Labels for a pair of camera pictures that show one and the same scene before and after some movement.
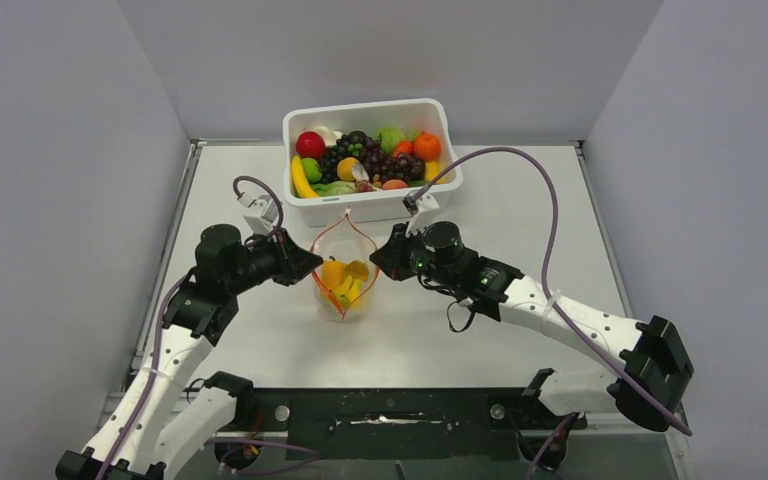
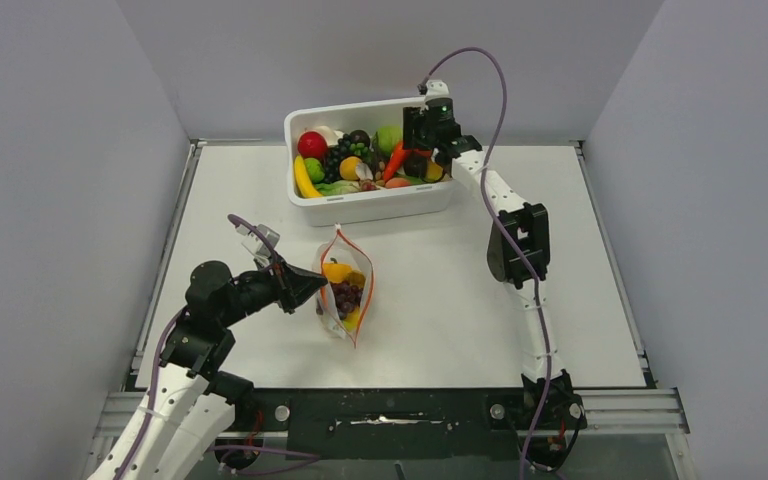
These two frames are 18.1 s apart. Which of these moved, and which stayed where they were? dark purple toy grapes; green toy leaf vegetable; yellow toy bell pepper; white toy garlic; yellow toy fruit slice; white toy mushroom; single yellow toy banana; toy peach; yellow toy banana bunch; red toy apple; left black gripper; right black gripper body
Moved: right black gripper body; yellow toy banana bunch; left black gripper; dark purple toy grapes
Stayed: toy peach; red toy apple; yellow toy bell pepper; white toy garlic; yellow toy fruit slice; single yellow toy banana; green toy leaf vegetable; white toy mushroom
